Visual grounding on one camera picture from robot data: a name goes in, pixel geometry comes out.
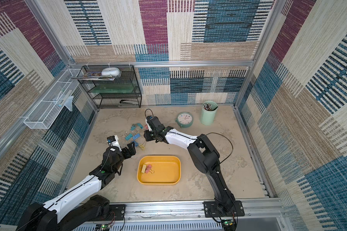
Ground pink binder clip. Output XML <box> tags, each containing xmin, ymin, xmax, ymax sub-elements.
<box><xmin>145</xmin><ymin>164</ymin><xmax>154</xmax><ymax>174</ymax></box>

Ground yellow plastic storage box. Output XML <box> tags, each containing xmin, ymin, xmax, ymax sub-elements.
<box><xmin>137</xmin><ymin>156</ymin><xmax>181</xmax><ymax>185</ymax></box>

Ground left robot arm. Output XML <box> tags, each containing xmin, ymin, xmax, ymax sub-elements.
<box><xmin>16</xmin><ymin>142</ymin><xmax>136</xmax><ymax>231</ymax></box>

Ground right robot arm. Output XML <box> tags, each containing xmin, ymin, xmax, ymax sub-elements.
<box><xmin>144</xmin><ymin>116</ymin><xmax>245</xmax><ymax>217</ymax></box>

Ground mint green alarm clock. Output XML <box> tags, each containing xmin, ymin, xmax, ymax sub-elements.
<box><xmin>175</xmin><ymin>112</ymin><xmax>194</xmax><ymax>128</ymax></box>

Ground mint green pen holder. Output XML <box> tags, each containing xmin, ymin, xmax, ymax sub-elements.
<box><xmin>200</xmin><ymin>101</ymin><xmax>218</xmax><ymax>126</ymax></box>

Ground pens in holder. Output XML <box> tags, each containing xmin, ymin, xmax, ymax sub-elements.
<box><xmin>203</xmin><ymin>103</ymin><xmax>213</xmax><ymax>111</ymax></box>

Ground green tray on shelf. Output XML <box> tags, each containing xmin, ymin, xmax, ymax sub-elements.
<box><xmin>88</xmin><ymin>84</ymin><xmax>135</xmax><ymax>93</ymax></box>

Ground light blue cloth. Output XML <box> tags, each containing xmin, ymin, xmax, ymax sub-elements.
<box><xmin>64</xmin><ymin>95</ymin><xmax>74</xmax><ymax>112</ymax></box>

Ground white round device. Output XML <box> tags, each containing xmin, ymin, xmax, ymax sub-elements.
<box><xmin>101</xmin><ymin>67</ymin><xmax>121</xmax><ymax>77</ymax></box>

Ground magazines on shelf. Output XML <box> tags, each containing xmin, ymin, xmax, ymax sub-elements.
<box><xmin>71</xmin><ymin>72</ymin><xmax>118</xmax><ymax>81</ymax></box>

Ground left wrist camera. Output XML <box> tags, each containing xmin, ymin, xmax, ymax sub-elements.
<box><xmin>107</xmin><ymin>135</ymin><xmax>121</xmax><ymax>151</ymax></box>

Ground black wire mesh shelf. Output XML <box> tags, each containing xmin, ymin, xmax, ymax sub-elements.
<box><xmin>74</xmin><ymin>64</ymin><xmax>142</xmax><ymax>109</ymax></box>

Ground white wire mesh basket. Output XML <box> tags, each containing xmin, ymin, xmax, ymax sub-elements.
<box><xmin>24</xmin><ymin>68</ymin><xmax>79</xmax><ymax>130</ymax></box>

